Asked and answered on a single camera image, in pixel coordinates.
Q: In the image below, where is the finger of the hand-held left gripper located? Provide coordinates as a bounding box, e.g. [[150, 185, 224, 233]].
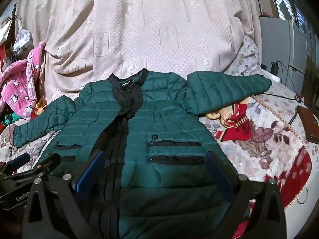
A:
[[0, 153, 31, 175], [4, 153, 61, 182]]

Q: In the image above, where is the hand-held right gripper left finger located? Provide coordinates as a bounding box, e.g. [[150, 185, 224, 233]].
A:
[[22, 151, 105, 239]]

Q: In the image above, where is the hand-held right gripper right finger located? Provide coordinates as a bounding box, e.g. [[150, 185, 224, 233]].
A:
[[205, 151, 287, 239]]

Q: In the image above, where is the green puffer jacket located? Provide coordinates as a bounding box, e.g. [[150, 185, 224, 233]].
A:
[[12, 71, 273, 239]]

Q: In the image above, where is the green cloth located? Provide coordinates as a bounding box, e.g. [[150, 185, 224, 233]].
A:
[[0, 112, 22, 128]]

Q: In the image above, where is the red striped patterned cloth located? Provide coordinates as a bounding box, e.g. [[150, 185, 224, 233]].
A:
[[205, 97, 253, 143]]

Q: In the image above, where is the orange yellow patterned cloth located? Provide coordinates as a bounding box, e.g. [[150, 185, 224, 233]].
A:
[[30, 97, 48, 120]]

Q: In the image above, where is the floral red and white blanket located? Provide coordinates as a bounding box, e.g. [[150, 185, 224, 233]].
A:
[[0, 35, 319, 210]]

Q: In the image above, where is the pink penguin fleece garment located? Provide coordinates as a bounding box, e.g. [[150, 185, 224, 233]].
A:
[[0, 41, 48, 121]]

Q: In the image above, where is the clear plastic bag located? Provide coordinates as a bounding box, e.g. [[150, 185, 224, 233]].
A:
[[12, 28, 34, 56]]

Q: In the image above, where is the dark wooden furniture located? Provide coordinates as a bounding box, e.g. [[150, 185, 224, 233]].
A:
[[304, 53, 319, 102]]

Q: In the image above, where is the beige embossed quilt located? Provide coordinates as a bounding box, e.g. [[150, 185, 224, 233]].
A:
[[10, 0, 257, 105]]

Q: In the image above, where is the window grille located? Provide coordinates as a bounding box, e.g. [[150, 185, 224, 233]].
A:
[[268, 0, 319, 55]]

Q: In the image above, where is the black cable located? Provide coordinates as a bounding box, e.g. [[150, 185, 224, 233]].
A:
[[252, 61, 306, 126]]

